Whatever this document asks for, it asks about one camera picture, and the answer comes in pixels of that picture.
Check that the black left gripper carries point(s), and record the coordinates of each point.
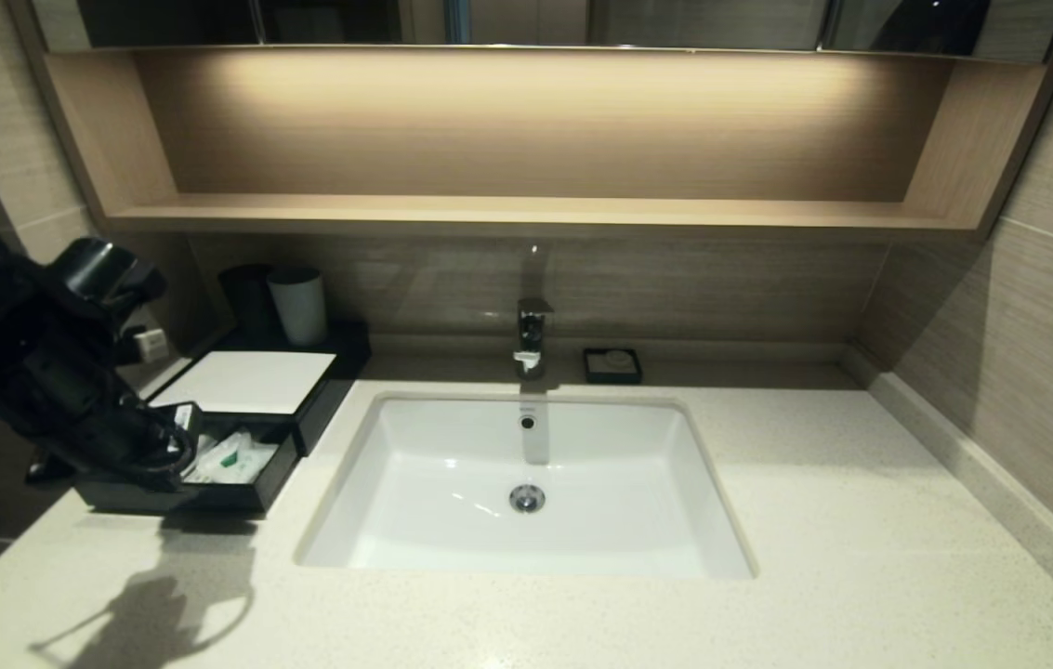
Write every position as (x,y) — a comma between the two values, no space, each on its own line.
(52,390)

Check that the small sachet green label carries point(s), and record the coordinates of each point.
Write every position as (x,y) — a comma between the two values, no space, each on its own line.
(233,455)

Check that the grey plastic cup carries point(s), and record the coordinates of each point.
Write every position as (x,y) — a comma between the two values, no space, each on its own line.
(298,308)

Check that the white rectangular board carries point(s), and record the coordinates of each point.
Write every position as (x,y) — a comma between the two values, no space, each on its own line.
(252,382)

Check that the black amenity tray box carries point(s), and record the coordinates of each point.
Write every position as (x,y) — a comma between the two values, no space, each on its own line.
(331,390)

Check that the black plastic cup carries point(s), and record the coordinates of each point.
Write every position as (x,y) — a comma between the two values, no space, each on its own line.
(247,297)

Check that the white ceramic sink basin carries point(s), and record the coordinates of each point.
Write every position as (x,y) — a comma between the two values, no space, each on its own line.
(433,506)

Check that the chrome sink drain stopper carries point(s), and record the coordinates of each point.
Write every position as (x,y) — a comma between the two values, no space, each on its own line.
(527,499)

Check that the chrome faucet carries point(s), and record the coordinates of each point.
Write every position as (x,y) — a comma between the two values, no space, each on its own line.
(533,334)

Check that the black soap dish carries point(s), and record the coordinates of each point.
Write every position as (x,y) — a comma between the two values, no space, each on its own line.
(593,371)

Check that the round beige soap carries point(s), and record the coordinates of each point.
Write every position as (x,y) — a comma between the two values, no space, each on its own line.
(618,359)

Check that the mirror cabinet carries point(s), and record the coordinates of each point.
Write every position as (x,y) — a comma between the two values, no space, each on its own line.
(675,21)

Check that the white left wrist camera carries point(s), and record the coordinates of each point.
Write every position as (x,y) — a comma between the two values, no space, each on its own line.
(151,344)

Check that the wooden wall shelf niche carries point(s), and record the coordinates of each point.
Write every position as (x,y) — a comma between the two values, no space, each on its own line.
(526,214)

